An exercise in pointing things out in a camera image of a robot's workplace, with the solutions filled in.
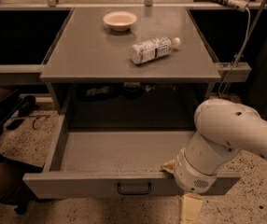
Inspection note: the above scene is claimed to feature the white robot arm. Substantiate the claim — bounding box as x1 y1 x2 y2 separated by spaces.
162 98 267 224

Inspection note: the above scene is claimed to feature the grey metal frame rail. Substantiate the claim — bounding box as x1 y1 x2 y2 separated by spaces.
0 64 44 86

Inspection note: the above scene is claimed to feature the white cable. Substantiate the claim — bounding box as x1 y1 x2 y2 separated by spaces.
217 7 253 98

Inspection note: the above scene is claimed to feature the grey top drawer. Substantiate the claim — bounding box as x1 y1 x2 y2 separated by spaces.
22 112 242 200

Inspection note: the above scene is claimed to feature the person's leg with shoe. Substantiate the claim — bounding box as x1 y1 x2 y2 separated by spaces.
0 162 37 205

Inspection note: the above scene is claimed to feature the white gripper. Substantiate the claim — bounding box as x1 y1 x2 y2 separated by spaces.
162 147 217 224

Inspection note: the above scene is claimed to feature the black office chair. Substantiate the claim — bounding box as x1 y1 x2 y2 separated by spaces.
0 83 44 216

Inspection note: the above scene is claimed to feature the grey drawer cabinet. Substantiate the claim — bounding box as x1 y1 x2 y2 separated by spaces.
41 7 220 130

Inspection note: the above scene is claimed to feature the beige bowl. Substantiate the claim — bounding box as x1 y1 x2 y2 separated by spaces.
103 11 137 32

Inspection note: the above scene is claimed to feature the plastic bottle with label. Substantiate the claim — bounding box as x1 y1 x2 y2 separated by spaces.
130 36 181 64

